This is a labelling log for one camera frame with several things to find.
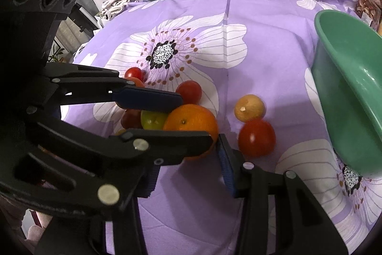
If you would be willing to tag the large orange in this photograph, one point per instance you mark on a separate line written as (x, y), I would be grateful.
(191, 119)

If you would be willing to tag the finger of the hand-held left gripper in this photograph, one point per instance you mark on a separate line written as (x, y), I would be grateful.
(179, 143)
(149, 98)

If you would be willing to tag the dark red tomato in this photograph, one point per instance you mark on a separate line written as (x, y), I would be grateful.
(131, 119)

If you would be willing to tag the green lime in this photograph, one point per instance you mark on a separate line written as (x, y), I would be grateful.
(153, 120)

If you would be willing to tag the tan yellow plum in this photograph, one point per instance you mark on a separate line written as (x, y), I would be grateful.
(249, 107)

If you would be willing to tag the small orange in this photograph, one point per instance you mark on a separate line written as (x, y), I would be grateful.
(138, 82)

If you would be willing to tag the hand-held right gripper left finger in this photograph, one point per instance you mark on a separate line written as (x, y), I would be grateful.
(150, 183)

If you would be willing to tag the black metal stand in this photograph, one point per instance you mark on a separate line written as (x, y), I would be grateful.
(85, 19)

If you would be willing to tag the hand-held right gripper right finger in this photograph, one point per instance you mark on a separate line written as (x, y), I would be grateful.
(225, 165)

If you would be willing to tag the green plastic bowl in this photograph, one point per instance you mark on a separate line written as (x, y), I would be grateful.
(352, 93)

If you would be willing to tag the purple floral tablecloth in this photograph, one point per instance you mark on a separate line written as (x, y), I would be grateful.
(253, 34)

